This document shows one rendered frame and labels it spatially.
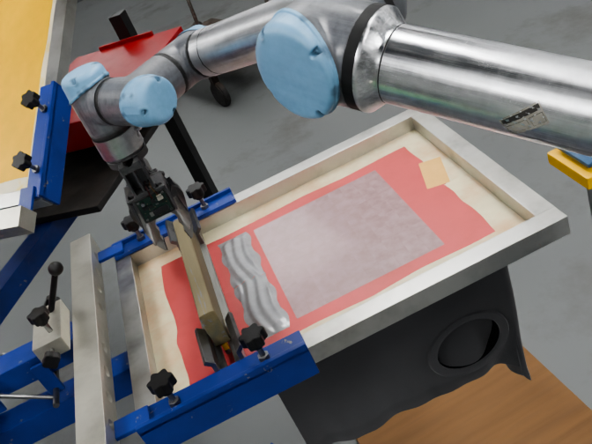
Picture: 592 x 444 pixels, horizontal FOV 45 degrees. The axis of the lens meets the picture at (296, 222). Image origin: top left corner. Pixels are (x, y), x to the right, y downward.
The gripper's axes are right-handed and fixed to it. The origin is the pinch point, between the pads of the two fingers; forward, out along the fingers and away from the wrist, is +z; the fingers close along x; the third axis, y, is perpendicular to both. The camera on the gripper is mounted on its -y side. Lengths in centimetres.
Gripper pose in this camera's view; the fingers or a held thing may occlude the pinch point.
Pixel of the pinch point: (175, 236)
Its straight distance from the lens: 135.1
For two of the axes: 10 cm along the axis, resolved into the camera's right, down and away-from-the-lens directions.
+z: 3.5, 7.7, 5.4
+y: 2.8, 4.6, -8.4
